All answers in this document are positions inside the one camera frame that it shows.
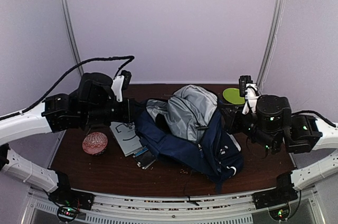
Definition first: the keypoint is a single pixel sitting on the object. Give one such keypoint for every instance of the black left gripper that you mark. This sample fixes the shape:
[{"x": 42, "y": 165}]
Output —
[{"x": 128, "y": 114}]

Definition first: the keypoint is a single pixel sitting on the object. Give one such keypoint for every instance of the black notebook under books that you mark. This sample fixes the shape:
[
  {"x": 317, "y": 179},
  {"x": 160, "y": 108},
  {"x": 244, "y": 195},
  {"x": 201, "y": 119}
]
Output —
[{"x": 144, "y": 160}]

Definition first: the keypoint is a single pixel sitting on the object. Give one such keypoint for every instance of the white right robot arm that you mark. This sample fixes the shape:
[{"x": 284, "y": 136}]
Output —
[{"x": 269, "y": 121}]

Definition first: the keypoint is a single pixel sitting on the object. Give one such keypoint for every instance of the green plate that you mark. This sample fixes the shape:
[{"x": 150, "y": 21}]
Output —
[{"x": 232, "y": 96}]

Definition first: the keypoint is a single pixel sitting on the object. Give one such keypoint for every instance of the navy blue student backpack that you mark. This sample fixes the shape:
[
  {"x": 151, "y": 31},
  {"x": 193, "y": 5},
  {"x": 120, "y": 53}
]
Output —
[{"x": 188, "y": 129}]

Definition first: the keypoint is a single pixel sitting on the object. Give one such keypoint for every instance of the left aluminium frame post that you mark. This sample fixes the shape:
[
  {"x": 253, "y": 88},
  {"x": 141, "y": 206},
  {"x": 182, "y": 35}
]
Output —
[{"x": 70, "y": 31}]

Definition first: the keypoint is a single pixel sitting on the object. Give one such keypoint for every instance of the blue illustrated book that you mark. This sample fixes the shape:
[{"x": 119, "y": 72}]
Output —
[{"x": 140, "y": 152}]

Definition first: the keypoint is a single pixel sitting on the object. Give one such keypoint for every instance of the aluminium frame post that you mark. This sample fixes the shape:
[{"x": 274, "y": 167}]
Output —
[
  {"x": 271, "y": 43},
  {"x": 70, "y": 31}
]

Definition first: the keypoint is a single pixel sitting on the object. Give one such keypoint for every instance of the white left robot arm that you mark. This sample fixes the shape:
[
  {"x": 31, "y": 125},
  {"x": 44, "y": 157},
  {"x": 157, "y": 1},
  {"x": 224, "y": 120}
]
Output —
[{"x": 98, "y": 101}]

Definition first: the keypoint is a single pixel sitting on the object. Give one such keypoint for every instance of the front metal rail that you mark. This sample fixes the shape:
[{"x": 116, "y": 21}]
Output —
[{"x": 226, "y": 208}]

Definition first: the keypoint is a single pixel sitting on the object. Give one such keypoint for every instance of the red patterned bowl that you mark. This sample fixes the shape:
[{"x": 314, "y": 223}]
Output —
[{"x": 95, "y": 143}]

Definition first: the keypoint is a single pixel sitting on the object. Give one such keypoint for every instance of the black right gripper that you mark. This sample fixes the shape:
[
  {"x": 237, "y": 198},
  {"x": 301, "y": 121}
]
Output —
[{"x": 232, "y": 120}]

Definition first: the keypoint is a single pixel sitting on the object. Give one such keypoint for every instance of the right aluminium frame post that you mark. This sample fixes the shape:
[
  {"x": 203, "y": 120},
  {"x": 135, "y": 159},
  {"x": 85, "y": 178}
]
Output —
[{"x": 271, "y": 43}]

